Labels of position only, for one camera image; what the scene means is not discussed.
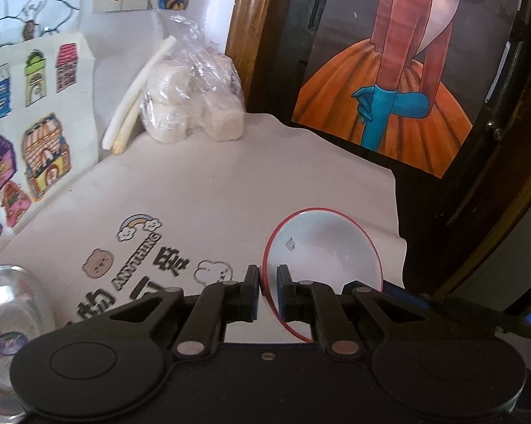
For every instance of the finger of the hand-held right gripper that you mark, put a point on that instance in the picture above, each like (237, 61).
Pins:
(400, 293)

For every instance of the coloured houses drawing sheet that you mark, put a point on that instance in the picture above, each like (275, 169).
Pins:
(36, 141)

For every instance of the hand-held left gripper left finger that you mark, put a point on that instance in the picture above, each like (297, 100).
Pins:
(253, 291)

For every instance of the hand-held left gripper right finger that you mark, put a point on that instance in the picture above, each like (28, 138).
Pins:
(284, 293)

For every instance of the orange dress woman poster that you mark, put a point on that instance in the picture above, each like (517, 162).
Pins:
(402, 62)

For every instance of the printed white table cloth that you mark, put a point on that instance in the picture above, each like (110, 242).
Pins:
(212, 185)

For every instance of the plastic bag of white blocks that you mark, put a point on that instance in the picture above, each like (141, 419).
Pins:
(190, 92)

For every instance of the short white stick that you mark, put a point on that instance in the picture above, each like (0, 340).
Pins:
(126, 130)

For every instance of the long white stick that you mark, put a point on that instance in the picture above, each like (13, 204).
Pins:
(135, 88)

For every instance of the white bowl with red rim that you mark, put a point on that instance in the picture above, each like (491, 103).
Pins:
(331, 247)

